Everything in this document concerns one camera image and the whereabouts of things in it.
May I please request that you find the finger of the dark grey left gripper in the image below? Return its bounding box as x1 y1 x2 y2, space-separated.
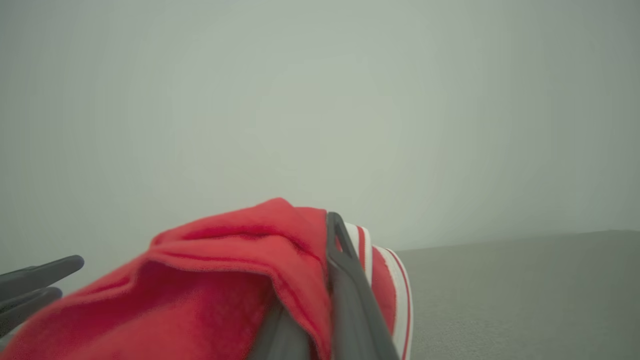
0 287 64 337
0 255 85 301

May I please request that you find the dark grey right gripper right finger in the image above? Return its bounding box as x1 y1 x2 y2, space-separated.
325 211 401 360

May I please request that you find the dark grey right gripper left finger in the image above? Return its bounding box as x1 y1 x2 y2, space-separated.
248 300 315 360

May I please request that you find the red garment with white stripes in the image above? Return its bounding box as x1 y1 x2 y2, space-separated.
0 197 414 360

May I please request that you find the grey fabric sofa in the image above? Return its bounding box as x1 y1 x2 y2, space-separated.
396 229 640 360

